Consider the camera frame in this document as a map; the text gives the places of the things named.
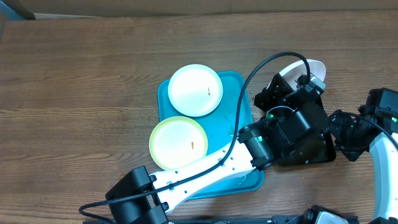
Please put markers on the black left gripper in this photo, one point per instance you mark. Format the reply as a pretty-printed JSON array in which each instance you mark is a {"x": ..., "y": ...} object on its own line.
[{"x": 273, "y": 91}]

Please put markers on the plain white plate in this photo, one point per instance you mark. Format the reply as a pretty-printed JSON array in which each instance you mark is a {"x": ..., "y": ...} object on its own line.
[{"x": 293, "y": 71}]

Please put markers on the yellow-green rimmed plate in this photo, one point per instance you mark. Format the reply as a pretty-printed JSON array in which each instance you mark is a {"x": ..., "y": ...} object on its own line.
[{"x": 176, "y": 142}]

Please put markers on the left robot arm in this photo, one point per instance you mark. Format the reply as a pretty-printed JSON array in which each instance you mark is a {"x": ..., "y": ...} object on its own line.
[{"x": 255, "y": 148}]

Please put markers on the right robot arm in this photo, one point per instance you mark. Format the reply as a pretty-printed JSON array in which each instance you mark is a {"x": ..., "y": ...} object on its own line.
[{"x": 383, "y": 151}]

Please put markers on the black water tray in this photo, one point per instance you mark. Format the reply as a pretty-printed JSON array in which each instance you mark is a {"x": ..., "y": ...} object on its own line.
[{"x": 304, "y": 143}]

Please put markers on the teal plastic serving tray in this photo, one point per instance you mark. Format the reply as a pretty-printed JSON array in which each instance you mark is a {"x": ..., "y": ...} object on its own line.
[{"x": 219, "y": 127}]

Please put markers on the white plate with blue rim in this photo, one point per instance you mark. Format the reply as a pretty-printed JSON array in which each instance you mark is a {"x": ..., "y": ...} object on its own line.
[{"x": 195, "y": 90}]

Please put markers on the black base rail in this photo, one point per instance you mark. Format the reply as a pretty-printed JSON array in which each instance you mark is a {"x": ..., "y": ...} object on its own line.
[{"x": 248, "y": 220}]

